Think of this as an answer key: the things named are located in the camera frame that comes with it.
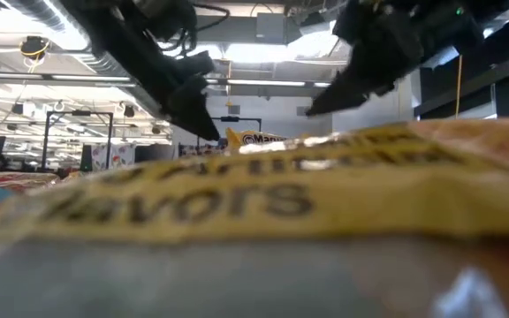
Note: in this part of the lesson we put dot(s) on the silver ceiling duct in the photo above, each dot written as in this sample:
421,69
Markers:
104,66

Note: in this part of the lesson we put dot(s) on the dark patterned partition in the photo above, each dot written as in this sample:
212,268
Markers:
192,150

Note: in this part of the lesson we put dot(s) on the grey ceiling box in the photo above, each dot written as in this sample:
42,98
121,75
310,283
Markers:
272,28

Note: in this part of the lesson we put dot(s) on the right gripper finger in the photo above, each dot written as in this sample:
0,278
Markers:
351,88

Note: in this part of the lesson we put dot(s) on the long ceiling light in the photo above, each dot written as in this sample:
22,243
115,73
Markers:
263,82
82,78

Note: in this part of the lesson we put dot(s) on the floral patterned partition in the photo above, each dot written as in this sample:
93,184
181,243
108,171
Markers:
117,156

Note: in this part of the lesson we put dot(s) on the red beef ramen pack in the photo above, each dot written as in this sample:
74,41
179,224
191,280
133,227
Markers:
11,180

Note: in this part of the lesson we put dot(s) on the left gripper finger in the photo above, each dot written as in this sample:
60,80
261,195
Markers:
192,110

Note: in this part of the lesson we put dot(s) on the yellow creamy chicken ramen pack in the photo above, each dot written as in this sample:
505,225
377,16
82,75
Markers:
259,138

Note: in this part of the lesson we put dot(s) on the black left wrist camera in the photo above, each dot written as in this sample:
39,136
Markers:
166,17

